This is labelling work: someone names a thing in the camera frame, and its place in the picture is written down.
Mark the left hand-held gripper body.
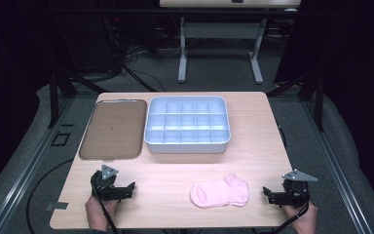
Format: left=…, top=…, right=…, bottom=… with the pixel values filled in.
left=90, top=164, right=125, bottom=202

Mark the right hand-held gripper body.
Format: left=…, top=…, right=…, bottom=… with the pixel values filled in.
left=281, top=168, right=318, bottom=208

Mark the pink sock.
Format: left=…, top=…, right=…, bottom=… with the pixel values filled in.
left=189, top=173, right=250, bottom=210

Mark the person's left hand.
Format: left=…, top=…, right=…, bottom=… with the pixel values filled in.
left=84, top=195, right=120, bottom=232

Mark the person's right hand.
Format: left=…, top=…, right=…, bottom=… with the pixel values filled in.
left=281, top=201, right=318, bottom=234

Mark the grey tape piece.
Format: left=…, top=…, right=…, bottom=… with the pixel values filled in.
left=44, top=201, right=69, bottom=212

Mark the brown tray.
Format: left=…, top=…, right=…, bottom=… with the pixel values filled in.
left=78, top=98, right=148, bottom=161

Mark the white divided storage box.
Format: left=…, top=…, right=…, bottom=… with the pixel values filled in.
left=143, top=95, right=232, bottom=155

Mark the desk with white legs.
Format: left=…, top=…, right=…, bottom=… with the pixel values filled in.
left=159, top=0, right=302, bottom=85

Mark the right hand-held gripper cable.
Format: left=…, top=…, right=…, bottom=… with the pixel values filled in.
left=256, top=184, right=310, bottom=234

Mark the hand-held gripper cable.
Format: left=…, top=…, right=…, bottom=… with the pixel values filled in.
left=91, top=181, right=120, bottom=234
left=256, top=184, right=310, bottom=234

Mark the left hand-held gripper cable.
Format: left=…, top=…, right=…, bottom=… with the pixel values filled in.
left=91, top=181, right=120, bottom=234

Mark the aluminium floor rail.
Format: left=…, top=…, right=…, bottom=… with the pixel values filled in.
left=0, top=97, right=76, bottom=234
left=300, top=99, right=374, bottom=234

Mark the black floor cable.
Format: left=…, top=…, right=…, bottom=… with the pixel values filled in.
left=25, top=157, right=76, bottom=234

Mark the black metal frame strut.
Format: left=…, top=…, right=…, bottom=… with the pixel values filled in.
left=266, top=68, right=326, bottom=133
left=46, top=68, right=109, bottom=130

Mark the bundle of background cables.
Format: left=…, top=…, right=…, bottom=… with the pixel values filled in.
left=102, top=15, right=168, bottom=94

